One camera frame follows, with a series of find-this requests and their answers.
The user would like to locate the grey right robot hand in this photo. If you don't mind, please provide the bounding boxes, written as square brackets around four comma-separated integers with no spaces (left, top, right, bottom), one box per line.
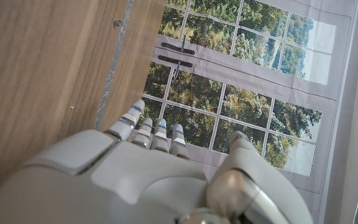
[0,98,314,224]

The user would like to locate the printed window forest backdrop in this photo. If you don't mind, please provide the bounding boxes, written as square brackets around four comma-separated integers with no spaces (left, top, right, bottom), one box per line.
[141,0,358,224]

